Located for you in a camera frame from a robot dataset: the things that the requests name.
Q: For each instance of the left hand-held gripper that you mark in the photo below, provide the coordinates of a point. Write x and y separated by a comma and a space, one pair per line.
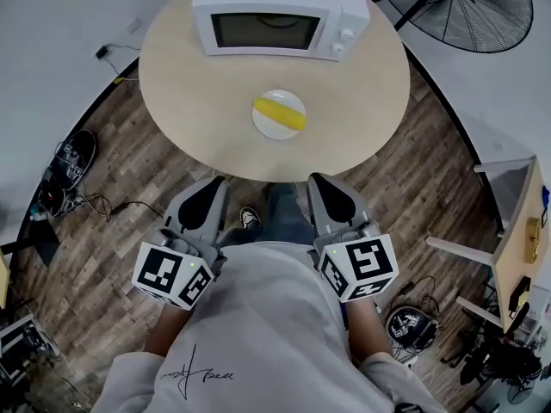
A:
196, 230

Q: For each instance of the person's right forearm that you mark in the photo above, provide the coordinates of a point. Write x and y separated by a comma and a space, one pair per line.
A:
368, 329

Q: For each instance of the person's legs in jeans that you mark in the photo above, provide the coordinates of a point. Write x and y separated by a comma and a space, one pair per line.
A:
284, 213

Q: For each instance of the yellow corn cob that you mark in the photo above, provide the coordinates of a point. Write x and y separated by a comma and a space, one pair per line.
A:
280, 113

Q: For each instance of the black device with printed tags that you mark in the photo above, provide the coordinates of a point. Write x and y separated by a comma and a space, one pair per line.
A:
411, 323
77, 153

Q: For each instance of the person's black and white shoe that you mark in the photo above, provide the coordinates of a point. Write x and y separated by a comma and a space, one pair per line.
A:
249, 218

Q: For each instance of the metal equipment rack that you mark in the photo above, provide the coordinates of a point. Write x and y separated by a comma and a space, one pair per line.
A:
21, 347

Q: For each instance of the black floor mat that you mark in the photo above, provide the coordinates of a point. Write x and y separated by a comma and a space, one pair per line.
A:
39, 241

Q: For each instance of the wooden table with white legs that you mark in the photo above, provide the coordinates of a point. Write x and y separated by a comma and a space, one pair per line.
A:
521, 230

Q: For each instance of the yellow box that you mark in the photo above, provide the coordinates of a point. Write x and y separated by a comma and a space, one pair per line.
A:
534, 239

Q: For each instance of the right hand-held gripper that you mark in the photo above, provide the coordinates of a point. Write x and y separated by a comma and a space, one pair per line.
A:
344, 235

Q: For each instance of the person's left forearm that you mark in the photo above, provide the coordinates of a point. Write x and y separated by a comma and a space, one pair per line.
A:
165, 329

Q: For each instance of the white round plate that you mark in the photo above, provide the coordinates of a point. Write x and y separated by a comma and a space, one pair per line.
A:
271, 129

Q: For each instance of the person's white sweatshirt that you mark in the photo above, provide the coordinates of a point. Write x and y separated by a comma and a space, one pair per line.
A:
267, 316

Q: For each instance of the black floor fan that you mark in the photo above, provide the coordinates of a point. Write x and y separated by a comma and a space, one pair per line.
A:
473, 11

